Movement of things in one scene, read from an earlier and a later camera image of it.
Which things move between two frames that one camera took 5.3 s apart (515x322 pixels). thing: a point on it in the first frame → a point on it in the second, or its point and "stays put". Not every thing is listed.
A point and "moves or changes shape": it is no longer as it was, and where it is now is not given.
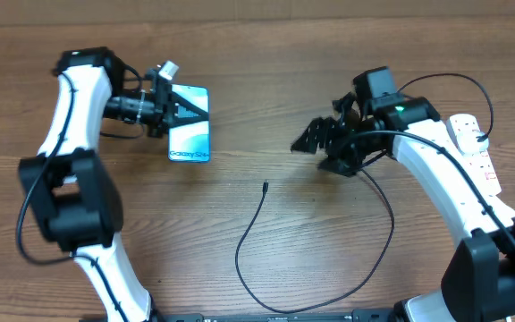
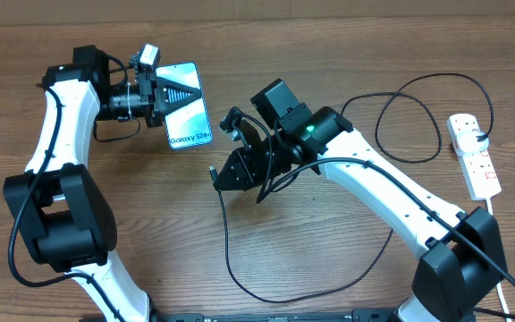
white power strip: (481, 160) stays put
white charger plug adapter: (468, 144) stays put
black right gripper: (315, 131) → (242, 162)
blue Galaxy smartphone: (190, 142) moves or changes shape
